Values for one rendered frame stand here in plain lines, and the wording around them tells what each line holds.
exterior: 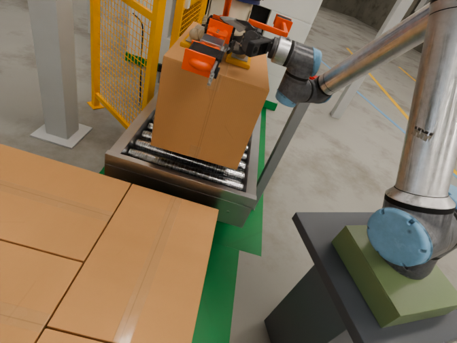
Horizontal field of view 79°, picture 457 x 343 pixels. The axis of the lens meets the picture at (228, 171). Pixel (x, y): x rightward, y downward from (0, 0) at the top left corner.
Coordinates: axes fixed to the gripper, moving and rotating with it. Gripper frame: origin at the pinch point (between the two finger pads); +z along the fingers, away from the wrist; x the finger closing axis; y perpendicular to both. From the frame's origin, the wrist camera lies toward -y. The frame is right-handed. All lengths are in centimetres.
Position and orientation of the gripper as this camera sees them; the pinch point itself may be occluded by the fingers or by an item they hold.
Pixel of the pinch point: (219, 30)
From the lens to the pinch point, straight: 107.1
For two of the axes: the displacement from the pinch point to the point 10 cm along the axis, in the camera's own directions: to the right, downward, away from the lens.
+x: 2.8, -7.4, -6.1
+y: 1.2, -6.1, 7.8
